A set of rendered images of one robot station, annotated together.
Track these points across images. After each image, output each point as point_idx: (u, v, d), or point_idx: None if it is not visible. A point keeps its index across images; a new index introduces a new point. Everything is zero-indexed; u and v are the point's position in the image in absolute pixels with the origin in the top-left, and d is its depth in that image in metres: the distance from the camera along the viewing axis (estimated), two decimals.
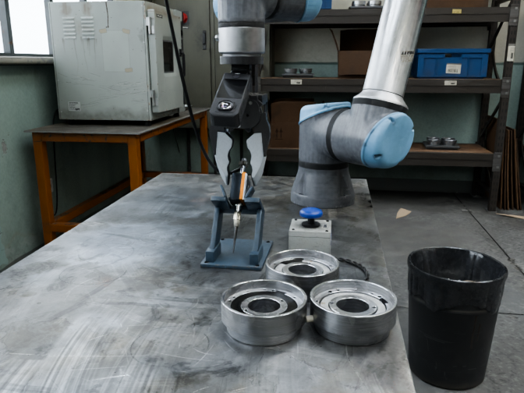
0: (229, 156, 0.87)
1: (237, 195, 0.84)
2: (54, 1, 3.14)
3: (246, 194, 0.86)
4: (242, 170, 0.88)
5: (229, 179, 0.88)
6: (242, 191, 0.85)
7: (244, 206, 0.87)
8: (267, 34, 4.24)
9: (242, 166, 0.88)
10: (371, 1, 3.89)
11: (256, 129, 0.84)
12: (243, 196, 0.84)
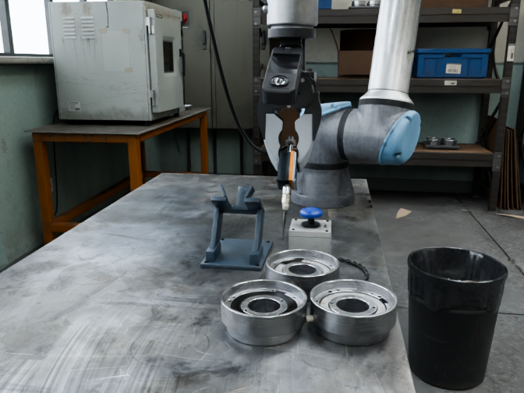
0: (280, 139, 0.79)
1: (286, 175, 0.77)
2: (54, 1, 3.14)
3: (295, 175, 0.78)
4: (290, 149, 0.80)
5: None
6: (292, 171, 0.77)
7: (292, 188, 0.79)
8: (267, 34, 4.24)
9: (290, 145, 0.80)
10: (371, 1, 3.89)
11: (306, 109, 0.76)
12: (292, 176, 0.76)
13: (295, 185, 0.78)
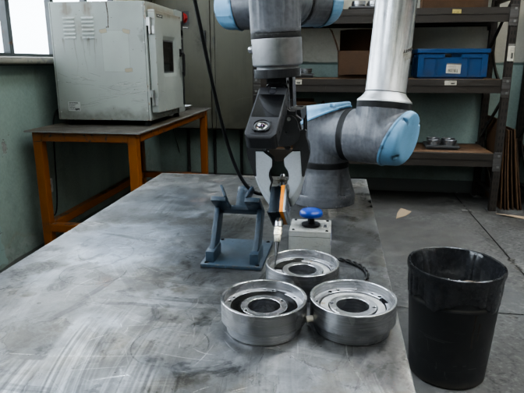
0: (270, 175, 0.81)
1: (277, 207, 0.78)
2: (54, 1, 3.14)
3: (287, 208, 0.79)
4: (281, 185, 0.82)
5: None
6: (282, 203, 0.78)
7: (285, 222, 0.80)
8: None
9: (281, 182, 0.82)
10: (371, 1, 3.89)
11: (295, 146, 0.78)
12: (283, 207, 0.77)
13: (287, 219, 0.79)
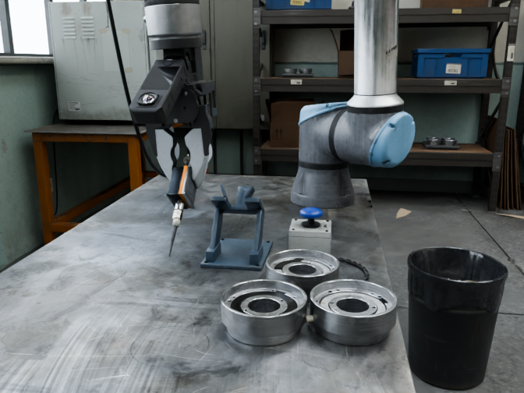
0: (174, 156, 0.75)
1: (176, 189, 0.72)
2: (54, 1, 3.14)
3: (189, 190, 0.74)
4: (187, 166, 0.76)
5: None
6: (182, 185, 0.73)
7: (188, 206, 0.75)
8: (267, 34, 4.24)
9: (187, 162, 0.77)
10: None
11: (195, 124, 0.72)
12: (182, 189, 0.72)
13: (189, 202, 0.74)
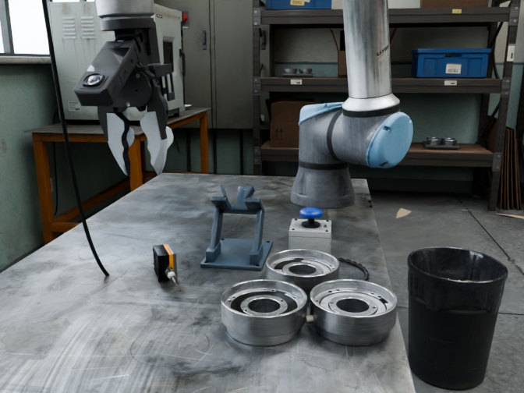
0: (125, 141, 0.73)
1: (166, 253, 0.77)
2: (54, 1, 3.14)
3: (173, 260, 0.79)
4: None
5: (129, 168, 0.74)
6: (170, 251, 0.78)
7: None
8: (267, 34, 4.24)
9: None
10: None
11: (148, 107, 0.70)
12: (172, 252, 0.77)
13: (175, 267, 0.77)
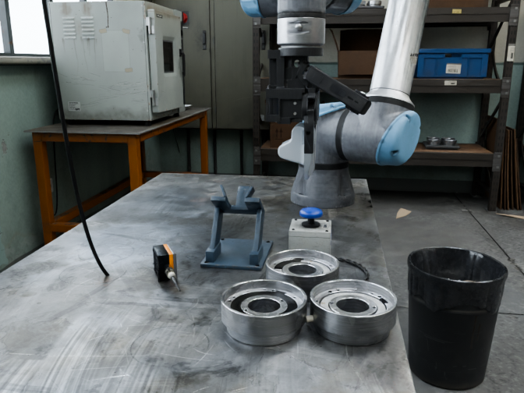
0: None
1: (165, 253, 0.77)
2: (54, 1, 3.14)
3: (173, 260, 0.79)
4: None
5: (307, 172, 0.86)
6: (170, 251, 0.78)
7: None
8: (267, 34, 4.24)
9: None
10: (371, 1, 3.89)
11: (316, 120, 0.87)
12: (172, 252, 0.77)
13: (175, 267, 0.77)
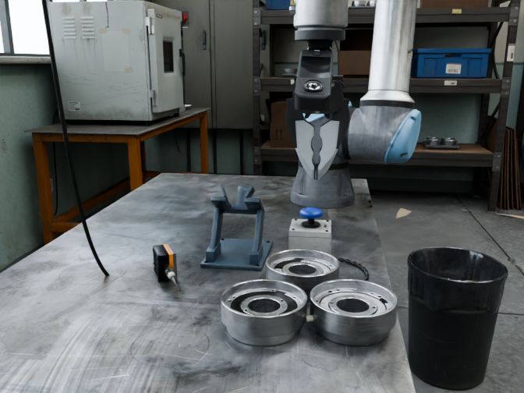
0: (312, 146, 0.76)
1: (165, 253, 0.77)
2: (54, 1, 3.14)
3: (173, 260, 0.79)
4: None
5: (315, 173, 0.76)
6: (170, 251, 0.78)
7: None
8: (267, 34, 4.24)
9: None
10: (371, 1, 3.89)
11: (334, 115, 0.73)
12: (172, 252, 0.77)
13: (175, 267, 0.77)
